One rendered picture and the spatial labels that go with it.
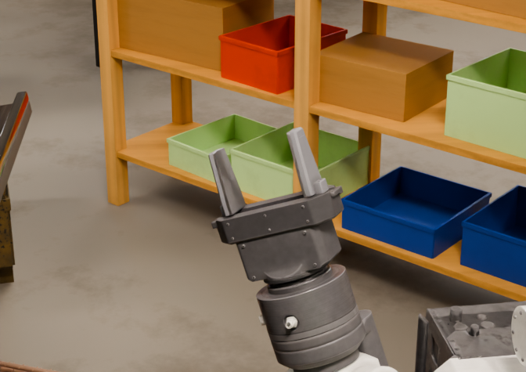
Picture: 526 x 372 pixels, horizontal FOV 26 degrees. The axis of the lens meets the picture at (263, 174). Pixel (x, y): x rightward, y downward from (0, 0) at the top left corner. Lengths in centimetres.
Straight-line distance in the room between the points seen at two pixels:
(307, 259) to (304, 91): 310
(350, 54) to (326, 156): 71
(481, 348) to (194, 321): 281
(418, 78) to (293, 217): 302
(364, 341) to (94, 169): 439
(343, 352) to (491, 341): 41
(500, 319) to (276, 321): 50
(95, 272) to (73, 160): 115
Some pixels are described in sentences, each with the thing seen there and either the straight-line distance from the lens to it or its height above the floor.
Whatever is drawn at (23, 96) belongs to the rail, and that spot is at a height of 143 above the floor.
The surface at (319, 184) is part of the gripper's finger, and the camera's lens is 103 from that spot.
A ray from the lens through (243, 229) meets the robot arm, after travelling 105.
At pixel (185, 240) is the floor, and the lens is 473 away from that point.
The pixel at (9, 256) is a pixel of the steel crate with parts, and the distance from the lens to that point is 436.
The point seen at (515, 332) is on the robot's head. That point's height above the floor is 147.
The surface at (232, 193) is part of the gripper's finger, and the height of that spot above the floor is 170.
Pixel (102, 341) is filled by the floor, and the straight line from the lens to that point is 408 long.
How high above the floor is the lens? 214
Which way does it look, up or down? 24 degrees down
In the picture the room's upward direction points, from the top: straight up
